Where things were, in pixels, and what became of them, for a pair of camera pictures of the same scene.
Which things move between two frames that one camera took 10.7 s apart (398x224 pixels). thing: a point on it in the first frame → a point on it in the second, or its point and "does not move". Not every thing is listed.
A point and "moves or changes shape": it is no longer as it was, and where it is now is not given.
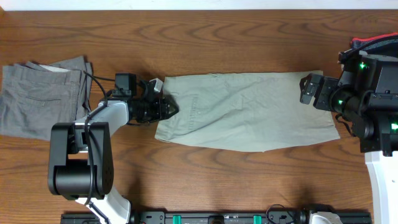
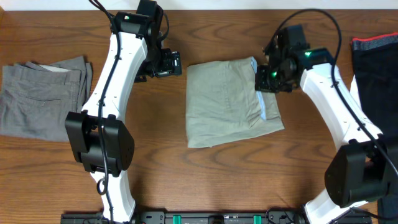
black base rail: x=291 y=217 does not move
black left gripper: x=163 y=108 → x=170 y=63
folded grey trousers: x=34 y=96 does not move
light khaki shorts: x=254 y=111 moves or changes shape
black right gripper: x=328 y=86 → x=262 y=84
